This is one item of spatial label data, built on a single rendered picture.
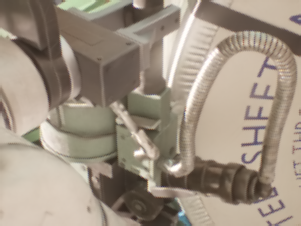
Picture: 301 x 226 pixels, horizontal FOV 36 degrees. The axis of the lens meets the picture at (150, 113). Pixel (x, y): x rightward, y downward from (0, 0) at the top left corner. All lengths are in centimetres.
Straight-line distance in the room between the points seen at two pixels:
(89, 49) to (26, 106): 8
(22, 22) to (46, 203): 19
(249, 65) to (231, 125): 12
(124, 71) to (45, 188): 20
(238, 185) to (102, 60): 33
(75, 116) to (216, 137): 33
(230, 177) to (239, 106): 19
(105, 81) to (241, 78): 41
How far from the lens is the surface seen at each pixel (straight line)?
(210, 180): 68
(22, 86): 39
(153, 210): 72
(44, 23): 39
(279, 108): 53
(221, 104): 80
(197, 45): 74
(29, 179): 25
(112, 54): 41
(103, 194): 73
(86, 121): 60
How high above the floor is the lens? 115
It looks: 12 degrees up
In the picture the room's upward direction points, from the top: 112 degrees counter-clockwise
